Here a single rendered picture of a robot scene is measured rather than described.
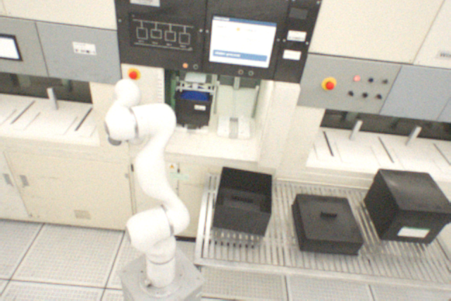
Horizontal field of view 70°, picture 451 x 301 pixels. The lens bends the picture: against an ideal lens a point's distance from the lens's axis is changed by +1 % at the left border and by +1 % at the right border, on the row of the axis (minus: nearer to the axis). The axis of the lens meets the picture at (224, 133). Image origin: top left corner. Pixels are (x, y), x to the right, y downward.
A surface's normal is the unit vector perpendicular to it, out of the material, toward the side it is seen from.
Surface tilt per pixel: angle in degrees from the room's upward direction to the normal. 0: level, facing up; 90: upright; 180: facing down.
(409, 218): 90
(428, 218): 90
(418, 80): 90
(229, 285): 0
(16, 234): 0
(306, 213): 0
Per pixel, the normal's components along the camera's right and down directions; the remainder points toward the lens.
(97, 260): 0.11, -0.79
